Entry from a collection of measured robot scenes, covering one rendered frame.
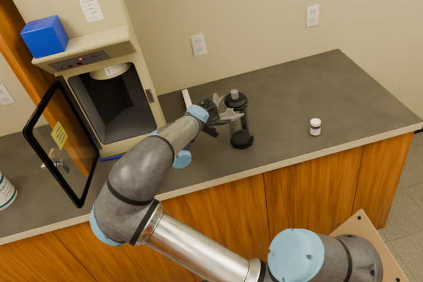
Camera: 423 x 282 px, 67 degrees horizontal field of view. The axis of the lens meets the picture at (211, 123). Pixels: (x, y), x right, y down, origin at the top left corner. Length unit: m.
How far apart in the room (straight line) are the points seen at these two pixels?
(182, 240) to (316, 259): 0.29
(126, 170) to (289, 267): 0.40
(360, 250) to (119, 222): 0.55
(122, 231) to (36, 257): 0.95
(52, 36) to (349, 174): 1.33
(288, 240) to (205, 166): 0.66
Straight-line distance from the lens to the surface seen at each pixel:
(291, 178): 1.48
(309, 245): 0.75
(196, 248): 0.78
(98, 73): 1.35
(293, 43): 1.92
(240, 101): 1.24
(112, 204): 0.75
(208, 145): 1.43
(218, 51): 1.79
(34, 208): 1.54
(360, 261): 0.86
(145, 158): 0.72
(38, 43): 1.17
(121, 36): 1.13
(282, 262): 0.77
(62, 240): 1.58
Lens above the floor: 1.92
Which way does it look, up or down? 39 degrees down
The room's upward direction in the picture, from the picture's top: 13 degrees counter-clockwise
